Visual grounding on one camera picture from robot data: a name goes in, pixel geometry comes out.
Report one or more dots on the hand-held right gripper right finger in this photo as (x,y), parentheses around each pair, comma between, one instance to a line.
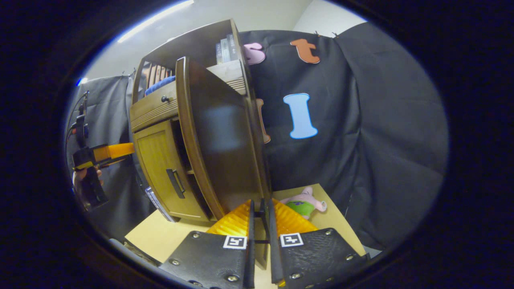
(274,257)

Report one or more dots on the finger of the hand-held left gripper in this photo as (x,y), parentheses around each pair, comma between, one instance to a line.
(114,151)

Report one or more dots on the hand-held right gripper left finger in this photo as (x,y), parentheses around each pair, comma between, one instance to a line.
(251,257)

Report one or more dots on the wooden double-door shoe cabinet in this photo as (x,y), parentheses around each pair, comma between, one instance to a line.
(192,44)

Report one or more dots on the wooden drawer with black knob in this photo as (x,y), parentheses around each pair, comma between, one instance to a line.
(154,108)

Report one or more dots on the pink star plush toy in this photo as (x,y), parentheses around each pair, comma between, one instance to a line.
(305,204)

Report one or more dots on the blue folded towel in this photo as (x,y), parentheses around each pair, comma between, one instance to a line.
(160,84)

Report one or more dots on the light blue grey book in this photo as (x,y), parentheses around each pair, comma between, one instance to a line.
(225,50)

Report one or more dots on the black backdrop cloth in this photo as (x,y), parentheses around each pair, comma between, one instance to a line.
(381,120)

